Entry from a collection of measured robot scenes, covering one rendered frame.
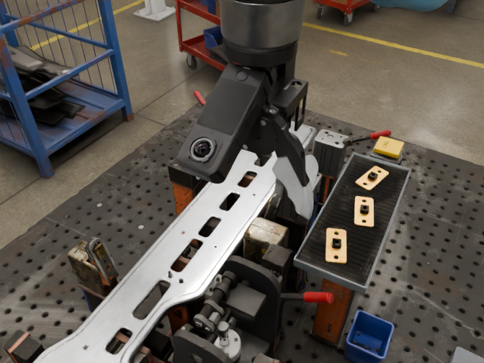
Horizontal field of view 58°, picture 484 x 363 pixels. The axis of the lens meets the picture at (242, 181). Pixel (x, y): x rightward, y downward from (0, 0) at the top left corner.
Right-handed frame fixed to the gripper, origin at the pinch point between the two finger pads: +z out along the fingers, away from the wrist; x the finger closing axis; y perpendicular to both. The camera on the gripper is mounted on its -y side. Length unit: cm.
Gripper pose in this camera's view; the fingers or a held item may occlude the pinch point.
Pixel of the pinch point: (248, 202)
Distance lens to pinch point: 53.1
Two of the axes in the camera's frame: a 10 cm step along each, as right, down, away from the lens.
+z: 0.0, 7.5, 6.6
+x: -8.8, -3.1, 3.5
